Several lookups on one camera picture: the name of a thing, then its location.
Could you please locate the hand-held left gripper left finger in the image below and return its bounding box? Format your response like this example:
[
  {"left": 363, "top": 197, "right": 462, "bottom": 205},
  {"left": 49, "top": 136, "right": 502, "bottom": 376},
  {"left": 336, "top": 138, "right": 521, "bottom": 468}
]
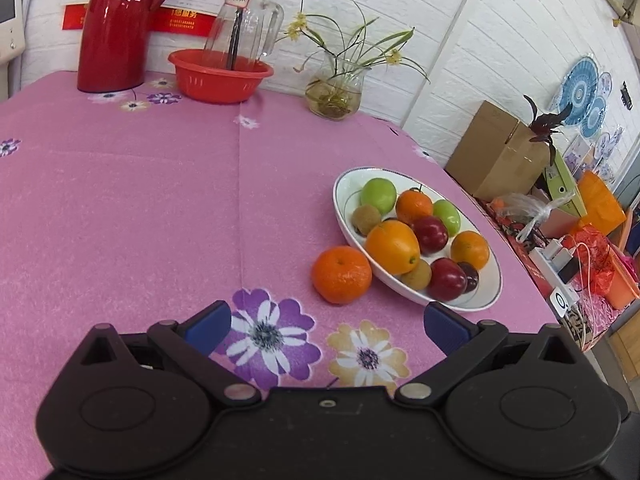
[{"left": 65, "top": 300, "right": 262, "bottom": 407}]

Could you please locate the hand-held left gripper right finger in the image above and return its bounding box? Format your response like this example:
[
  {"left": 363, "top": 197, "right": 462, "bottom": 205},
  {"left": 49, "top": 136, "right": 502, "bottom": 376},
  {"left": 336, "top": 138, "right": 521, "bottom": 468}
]
[{"left": 395, "top": 301, "right": 593, "bottom": 408}]

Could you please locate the red apple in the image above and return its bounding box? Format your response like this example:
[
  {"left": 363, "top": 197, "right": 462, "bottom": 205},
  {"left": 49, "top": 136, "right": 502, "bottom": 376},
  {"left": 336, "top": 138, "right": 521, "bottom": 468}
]
[
  {"left": 427, "top": 257, "right": 468, "bottom": 302},
  {"left": 413, "top": 215, "right": 449, "bottom": 255}
]

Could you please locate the dark purple plum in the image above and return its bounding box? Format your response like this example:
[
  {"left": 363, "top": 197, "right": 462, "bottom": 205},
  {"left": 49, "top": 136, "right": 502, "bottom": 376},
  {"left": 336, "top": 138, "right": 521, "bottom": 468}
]
[{"left": 457, "top": 262, "right": 480, "bottom": 294}]

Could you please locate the brown kiwi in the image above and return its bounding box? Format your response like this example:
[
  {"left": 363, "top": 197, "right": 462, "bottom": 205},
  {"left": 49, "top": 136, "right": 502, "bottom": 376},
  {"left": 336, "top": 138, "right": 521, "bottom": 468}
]
[
  {"left": 400, "top": 259, "right": 432, "bottom": 291},
  {"left": 351, "top": 205, "right": 384, "bottom": 236}
]

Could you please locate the white plate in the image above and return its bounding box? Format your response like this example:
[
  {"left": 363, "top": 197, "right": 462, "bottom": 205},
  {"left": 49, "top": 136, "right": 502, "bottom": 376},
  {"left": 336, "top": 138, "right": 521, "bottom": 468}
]
[{"left": 333, "top": 166, "right": 503, "bottom": 313}]

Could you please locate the orange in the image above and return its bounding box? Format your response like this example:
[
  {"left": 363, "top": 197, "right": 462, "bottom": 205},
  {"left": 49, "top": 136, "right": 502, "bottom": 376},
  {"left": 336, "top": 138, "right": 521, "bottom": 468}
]
[
  {"left": 450, "top": 230, "right": 491, "bottom": 271},
  {"left": 364, "top": 220, "right": 421, "bottom": 276}
]

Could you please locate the green apple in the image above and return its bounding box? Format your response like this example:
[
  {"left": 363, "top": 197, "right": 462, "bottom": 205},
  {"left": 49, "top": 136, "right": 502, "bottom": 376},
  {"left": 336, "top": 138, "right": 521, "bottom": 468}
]
[
  {"left": 360, "top": 177, "right": 398, "bottom": 217},
  {"left": 432, "top": 199, "right": 462, "bottom": 237}
]

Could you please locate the mandarin with stem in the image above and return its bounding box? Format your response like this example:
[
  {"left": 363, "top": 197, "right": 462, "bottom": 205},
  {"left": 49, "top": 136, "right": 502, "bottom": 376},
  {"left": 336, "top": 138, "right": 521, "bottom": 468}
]
[{"left": 395, "top": 187, "right": 434, "bottom": 225}]

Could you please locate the white power strip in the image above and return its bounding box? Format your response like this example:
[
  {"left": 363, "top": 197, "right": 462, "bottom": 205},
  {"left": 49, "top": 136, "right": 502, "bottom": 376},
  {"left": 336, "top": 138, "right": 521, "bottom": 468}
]
[{"left": 529, "top": 246, "right": 581, "bottom": 288}]

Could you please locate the small white round-marked device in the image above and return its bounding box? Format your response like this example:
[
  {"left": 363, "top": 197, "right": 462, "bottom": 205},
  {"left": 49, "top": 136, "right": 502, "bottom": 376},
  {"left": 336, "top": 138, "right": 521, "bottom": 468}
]
[{"left": 549, "top": 287, "right": 581, "bottom": 318}]

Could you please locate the clear plastic bag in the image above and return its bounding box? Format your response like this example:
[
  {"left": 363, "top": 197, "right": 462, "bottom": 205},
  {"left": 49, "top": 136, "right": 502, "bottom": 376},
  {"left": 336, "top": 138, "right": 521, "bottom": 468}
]
[{"left": 492, "top": 191, "right": 568, "bottom": 243}]

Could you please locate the pink floral tablecloth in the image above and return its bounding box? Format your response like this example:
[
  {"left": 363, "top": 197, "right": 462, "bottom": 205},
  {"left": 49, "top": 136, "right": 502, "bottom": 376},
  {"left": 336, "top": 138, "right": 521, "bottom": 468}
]
[{"left": 0, "top": 70, "right": 561, "bottom": 480}]

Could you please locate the pink box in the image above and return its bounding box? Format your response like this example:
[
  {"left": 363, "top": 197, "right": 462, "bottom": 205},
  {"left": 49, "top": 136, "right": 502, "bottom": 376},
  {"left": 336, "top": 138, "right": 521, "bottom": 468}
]
[{"left": 532, "top": 187, "right": 581, "bottom": 238}]

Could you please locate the red plastic bag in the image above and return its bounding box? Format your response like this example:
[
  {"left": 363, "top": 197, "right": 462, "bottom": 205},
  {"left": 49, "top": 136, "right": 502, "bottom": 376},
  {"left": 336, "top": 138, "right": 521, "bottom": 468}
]
[{"left": 567, "top": 225, "right": 615, "bottom": 301}]

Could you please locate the cardboard box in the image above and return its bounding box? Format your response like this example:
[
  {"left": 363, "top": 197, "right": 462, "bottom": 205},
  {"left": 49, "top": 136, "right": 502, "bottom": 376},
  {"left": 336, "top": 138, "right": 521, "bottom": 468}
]
[{"left": 445, "top": 100, "right": 556, "bottom": 202}]

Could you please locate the green box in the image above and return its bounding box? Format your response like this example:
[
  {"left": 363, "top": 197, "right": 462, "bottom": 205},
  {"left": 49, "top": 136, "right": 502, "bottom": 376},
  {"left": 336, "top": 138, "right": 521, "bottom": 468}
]
[{"left": 544, "top": 152, "right": 583, "bottom": 216}]

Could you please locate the orange plastic basket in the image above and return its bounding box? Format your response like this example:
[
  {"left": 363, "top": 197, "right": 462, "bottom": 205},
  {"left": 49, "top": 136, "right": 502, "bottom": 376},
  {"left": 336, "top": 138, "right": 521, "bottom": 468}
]
[{"left": 607, "top": 255, "right": 640, "bottom": 308}]

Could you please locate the orange bag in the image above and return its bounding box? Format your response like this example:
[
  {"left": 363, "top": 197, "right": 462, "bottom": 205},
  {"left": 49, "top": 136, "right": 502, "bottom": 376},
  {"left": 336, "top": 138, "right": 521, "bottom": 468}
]
[{"left": 577, "top": 171, "right": 627, "bottom": 233}]

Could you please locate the small picture card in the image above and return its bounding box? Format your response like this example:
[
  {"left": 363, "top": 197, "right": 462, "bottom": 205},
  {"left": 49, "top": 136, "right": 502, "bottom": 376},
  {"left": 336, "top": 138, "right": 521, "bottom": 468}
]
[{"left": 565, "top": 135, "right": 591, "bottom": 171}]

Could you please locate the purple leaf plant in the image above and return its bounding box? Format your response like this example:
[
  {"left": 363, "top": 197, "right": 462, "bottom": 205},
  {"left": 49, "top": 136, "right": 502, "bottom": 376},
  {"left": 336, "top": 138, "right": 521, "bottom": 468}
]
[{"left": 523, "top": 94, "right": 574, "bottom": 166}]

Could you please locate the red plastic basin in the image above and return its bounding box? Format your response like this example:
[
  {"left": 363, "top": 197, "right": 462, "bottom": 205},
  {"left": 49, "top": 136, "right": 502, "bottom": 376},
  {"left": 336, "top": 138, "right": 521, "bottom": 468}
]
[{"left": 167, "top": 49, "right": 275, "bottom": 105}]

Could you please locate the glass vase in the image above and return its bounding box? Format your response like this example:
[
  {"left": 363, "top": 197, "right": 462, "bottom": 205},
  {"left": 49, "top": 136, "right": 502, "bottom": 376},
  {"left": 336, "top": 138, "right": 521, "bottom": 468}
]
[{"left": 305, "top": 52, "right": 368, "bottom": 121}]

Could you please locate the small blue paper fan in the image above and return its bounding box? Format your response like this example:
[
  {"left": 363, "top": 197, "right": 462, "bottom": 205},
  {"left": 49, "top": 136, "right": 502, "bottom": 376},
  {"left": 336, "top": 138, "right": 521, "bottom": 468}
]
[{"left": 580, "top": 96, "right": 607, "bottom": 139}]

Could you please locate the large blue paper fan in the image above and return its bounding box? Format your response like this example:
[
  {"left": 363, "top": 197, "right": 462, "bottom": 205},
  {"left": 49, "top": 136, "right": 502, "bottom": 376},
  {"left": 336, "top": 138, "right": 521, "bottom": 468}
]
[{"left": 562, "top": 56, "right": 600, "bottom": 124}]

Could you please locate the black stirring stick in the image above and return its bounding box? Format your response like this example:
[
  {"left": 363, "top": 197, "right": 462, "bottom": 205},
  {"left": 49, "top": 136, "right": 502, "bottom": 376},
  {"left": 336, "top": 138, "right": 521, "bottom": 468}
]
[{"left": 226, "top": 0, "right": 252, "bottom": 71}]

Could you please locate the red thermos jug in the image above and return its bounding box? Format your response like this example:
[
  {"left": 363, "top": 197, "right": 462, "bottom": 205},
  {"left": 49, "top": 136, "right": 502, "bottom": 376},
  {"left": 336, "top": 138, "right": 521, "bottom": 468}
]
[{"left": 76, "top": 0, "right": 185, "bottom": 94}]

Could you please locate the glass pitcher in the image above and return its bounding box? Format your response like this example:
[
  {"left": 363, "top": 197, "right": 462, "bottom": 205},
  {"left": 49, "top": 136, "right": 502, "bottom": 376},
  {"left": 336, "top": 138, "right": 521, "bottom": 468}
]
[{"left": 202, "top": 0, "right": 285, "bottom": 68}]

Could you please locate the yellow flowering plant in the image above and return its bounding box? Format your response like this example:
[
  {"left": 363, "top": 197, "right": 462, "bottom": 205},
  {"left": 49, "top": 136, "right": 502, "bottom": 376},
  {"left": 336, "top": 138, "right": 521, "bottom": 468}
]
[{"left": 275, "top": 0, "right": 432, "bottom": 86}]

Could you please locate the white water dispenser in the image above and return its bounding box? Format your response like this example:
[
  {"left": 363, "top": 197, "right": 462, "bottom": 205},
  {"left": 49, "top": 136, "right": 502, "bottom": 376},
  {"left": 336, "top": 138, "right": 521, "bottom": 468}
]
[{"left": 0, "top": 0, "right": 38, "bottom": 101}]

